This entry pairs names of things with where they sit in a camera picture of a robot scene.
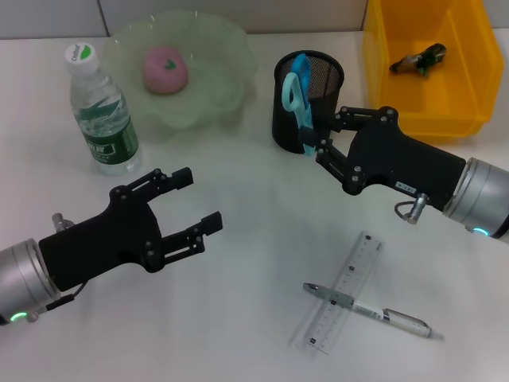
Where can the pink peach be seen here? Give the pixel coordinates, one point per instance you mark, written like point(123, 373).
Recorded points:
point(163, 75)

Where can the green plastic wrapper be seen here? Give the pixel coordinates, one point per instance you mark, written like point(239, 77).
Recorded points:
point(409, 63)

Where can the clear green-label water bottle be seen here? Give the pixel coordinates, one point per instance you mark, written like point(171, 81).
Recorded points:
point(111, 147)

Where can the yellow plastic bin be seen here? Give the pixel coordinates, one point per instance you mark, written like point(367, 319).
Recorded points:
point(405, 103)

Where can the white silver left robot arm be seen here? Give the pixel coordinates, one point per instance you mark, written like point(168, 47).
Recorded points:
point(24, 274)

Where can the silver white pen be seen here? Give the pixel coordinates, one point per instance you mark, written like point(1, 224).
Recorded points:
point(401, 318)

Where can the blue scissors with sheath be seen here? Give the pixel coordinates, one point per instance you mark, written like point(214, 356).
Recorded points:
point(300, 107)

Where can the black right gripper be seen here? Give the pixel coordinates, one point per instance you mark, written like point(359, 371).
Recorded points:
point(397, 163)

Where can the transparent plastic ruler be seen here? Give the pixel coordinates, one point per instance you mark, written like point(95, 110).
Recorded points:
point(342, 294)

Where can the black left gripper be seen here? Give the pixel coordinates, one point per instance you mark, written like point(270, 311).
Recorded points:
point(99, 246)

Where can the black mesh pen holder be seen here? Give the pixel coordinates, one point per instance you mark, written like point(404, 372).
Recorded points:
point(326, 103)

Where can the green glass fruit plate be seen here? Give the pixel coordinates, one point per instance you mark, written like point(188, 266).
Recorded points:
point(222, 79)

